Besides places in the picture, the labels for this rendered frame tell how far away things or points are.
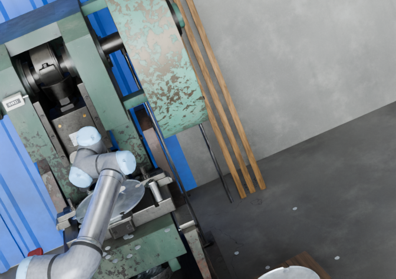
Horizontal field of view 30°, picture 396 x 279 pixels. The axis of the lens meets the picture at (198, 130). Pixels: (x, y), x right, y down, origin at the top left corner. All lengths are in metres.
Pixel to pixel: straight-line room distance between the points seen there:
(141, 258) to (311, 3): 1.93
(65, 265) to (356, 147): 2.45
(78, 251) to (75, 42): 0.86
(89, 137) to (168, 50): 0.38
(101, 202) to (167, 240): 0.73
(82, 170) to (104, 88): 0.47
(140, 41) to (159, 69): 0.11
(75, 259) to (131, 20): 0.79
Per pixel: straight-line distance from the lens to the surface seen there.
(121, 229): 2.92
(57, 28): 2.73
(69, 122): 2.82
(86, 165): 2.36
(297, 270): 2.84
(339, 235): 3.59
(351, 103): 4.49
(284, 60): 4.25
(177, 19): 2.76
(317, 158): 4.24
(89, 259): 2.13
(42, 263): 2.17
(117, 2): 2.43
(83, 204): 2.99
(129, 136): 3.13
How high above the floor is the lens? 2.09
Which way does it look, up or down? 24 degrees down
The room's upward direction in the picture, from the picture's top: 22 degrees counter-clockwise
